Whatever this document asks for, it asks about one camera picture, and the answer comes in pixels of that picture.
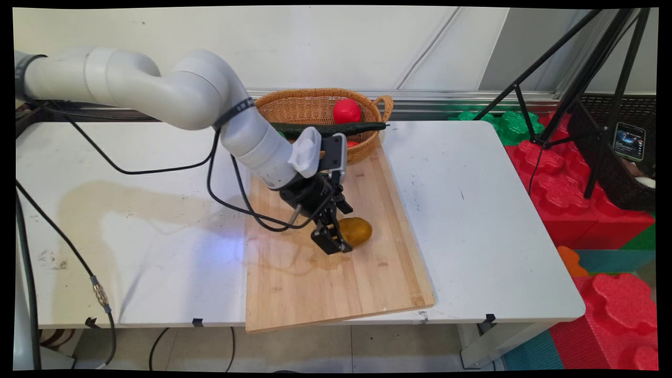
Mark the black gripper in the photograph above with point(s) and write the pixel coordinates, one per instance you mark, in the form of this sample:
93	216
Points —
310	197

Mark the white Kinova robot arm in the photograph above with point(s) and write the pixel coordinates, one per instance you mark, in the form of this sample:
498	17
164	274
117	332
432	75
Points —
194	94

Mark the brown potato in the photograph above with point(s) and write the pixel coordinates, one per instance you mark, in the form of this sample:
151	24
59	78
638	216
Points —
358	231

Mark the bamboo cutting board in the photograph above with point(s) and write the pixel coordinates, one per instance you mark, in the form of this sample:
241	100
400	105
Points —
336	283

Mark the dark green cucumber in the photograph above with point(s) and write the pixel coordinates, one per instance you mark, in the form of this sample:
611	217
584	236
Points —
325	127

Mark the woven wicker basket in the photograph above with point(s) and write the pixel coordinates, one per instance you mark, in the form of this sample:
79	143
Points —
310	107

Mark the black table edge clip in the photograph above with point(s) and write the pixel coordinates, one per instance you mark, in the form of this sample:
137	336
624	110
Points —
490	318
91	322
197	322

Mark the white table leg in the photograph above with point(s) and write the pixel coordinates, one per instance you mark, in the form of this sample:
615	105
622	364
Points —
493	344

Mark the green foam block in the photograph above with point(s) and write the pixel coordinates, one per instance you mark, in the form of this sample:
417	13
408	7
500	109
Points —
512	126

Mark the red foam block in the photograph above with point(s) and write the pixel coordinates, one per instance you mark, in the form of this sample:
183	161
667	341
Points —
562	199
614	320

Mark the orange foam block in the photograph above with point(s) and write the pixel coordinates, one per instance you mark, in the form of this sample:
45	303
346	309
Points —
572	262

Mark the dark woven basket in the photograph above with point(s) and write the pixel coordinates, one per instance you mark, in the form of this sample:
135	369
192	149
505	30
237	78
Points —
609	173

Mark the black tripod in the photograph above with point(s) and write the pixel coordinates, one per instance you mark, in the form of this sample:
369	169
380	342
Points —
593	73

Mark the black smartphone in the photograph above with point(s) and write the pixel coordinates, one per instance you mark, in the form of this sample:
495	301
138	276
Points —
629	141

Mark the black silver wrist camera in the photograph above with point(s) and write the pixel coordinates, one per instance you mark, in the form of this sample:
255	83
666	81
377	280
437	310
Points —
334	153

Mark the aluminium wall rail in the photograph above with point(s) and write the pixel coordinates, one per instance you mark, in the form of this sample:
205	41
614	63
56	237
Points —
472	102

